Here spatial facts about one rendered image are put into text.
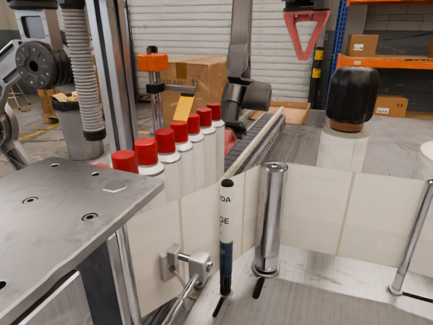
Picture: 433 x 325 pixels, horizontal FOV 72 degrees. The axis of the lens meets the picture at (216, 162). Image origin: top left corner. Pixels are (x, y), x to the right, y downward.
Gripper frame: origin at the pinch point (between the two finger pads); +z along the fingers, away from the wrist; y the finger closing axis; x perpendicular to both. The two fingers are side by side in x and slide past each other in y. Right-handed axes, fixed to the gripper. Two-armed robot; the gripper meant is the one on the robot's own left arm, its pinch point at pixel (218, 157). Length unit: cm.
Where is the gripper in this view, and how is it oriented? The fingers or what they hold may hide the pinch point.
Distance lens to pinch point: 75.4
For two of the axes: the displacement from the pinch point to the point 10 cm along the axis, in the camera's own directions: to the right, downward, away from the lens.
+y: 9.3, 1.4, -3.5
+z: -2.3, 9.5, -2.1
